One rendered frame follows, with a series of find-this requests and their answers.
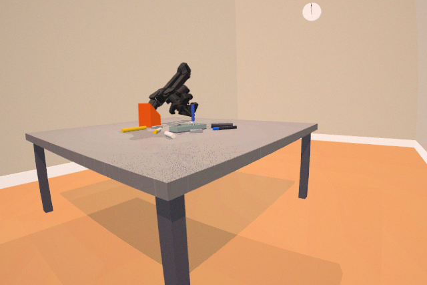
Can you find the keyboard with white letter keys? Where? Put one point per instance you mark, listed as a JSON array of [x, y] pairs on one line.
[[187, 127]]

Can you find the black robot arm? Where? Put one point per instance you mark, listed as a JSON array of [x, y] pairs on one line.
[[174, 88]]

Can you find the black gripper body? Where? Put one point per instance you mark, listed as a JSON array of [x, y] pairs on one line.
[[176, 105]]

